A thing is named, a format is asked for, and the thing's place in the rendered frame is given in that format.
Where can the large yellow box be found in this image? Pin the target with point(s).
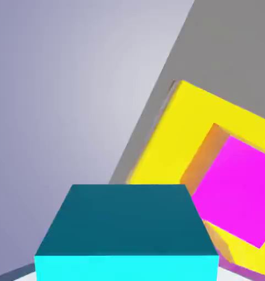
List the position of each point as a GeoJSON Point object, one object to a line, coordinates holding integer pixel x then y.
{"type": "Point", "coordinates": [185, 131]}

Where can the small cyan cube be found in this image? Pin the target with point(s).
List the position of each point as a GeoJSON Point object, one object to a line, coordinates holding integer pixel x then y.
{"type": "Point", "coordinates": [125, 230]}

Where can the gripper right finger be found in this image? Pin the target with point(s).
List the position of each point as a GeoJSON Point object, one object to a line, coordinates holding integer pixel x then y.
{"type": "Point", "coordinates": [227, 275]}

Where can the small magenta cube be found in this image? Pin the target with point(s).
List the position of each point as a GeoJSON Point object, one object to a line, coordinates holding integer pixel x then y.
{"type": "Point", "coordinates": [237, 188]}

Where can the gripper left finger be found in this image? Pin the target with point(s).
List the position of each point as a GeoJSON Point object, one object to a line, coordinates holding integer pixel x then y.
{"type": "Point", "coordinates": [24, 275]}

